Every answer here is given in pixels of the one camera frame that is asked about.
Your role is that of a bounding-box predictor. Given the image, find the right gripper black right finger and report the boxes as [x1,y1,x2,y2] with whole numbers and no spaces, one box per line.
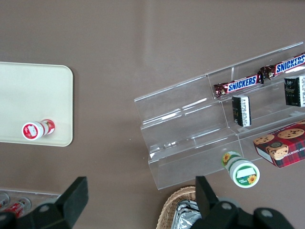
[192,176,295,229]

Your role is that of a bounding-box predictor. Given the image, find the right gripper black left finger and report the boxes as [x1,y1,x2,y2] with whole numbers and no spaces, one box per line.
[0,176,89,229]

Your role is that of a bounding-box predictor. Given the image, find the light oval wicker basket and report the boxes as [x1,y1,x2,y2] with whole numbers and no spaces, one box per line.
[158,186,203,229]

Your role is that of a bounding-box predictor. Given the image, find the beige plastic tray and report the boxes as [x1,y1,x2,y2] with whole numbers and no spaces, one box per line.
[0,61,74,147]

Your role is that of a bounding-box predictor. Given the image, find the aluminium foil container stack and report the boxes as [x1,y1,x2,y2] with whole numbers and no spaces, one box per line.
[175,199,203,229]

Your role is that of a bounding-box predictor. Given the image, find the clear acrylic bottle rack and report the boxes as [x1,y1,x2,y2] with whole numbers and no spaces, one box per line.
[0,187,61,215]

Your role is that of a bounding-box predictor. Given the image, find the green sunflower bottle white cap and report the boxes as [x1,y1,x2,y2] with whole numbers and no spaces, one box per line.
[221,150,260,188]

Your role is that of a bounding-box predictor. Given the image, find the clear acrylic stepped display stand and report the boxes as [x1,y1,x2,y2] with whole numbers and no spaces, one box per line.
[133,42,305,191]

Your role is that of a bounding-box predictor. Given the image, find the small red yogurt bottle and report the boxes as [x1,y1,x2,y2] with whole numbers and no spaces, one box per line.
[21,118,56,141]

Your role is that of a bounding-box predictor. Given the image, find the red plaid cookie box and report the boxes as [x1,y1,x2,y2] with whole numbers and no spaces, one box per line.
[253,120,305,169]

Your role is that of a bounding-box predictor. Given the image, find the small black box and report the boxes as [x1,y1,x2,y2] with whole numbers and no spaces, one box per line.
[231,94,252,127]
[284,75,305,108]

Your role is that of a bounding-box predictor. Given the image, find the Snickers chocolate bar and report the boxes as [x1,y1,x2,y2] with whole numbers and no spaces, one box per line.
[213,74,264,100]
[259,52,305,81]

